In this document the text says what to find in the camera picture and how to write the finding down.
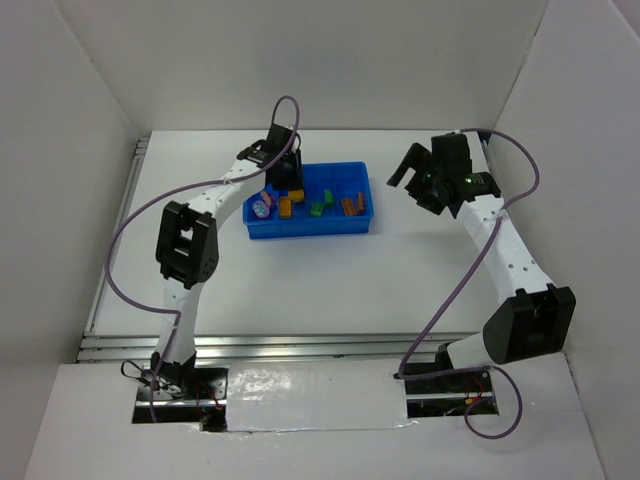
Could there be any blue divided plastic bin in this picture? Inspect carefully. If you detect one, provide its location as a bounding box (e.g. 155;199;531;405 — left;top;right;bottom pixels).
242;162;374;240

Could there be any purple flower lego piece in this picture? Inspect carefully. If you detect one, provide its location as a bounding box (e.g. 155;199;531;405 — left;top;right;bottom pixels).
251;200;271;220

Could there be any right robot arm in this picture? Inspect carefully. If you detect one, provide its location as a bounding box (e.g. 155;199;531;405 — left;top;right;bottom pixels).
387;130;576;379

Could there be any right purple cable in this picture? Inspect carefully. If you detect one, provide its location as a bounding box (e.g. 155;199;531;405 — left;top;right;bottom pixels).
398;128;541;441

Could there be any yellow lego plate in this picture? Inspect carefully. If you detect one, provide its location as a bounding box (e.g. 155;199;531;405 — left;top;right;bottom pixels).
278;196;294;220

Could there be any green lego brick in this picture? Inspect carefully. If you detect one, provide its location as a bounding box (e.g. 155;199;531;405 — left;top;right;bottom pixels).
309;202;324;218

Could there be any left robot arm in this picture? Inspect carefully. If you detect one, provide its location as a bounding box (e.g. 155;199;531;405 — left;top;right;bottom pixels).
151;124;301;394

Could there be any yellow lego brick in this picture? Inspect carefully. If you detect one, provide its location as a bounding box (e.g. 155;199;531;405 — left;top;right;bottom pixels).
287;189;305;204

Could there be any purple lego brick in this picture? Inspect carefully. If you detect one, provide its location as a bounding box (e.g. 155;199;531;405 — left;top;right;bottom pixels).
260;190;277;217

